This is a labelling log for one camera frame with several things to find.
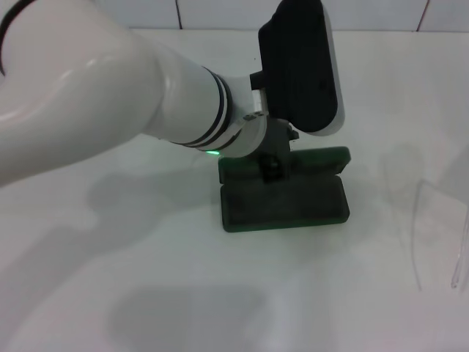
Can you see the clear plastic glasses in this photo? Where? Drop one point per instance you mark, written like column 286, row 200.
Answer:
column 454, row 280

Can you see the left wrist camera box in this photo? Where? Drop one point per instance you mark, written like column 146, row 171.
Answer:
column 300, row 66

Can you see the green glasses case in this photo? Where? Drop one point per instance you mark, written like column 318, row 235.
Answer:
column 286, row 209

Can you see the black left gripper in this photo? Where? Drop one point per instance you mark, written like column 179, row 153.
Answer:
column 278, row 141

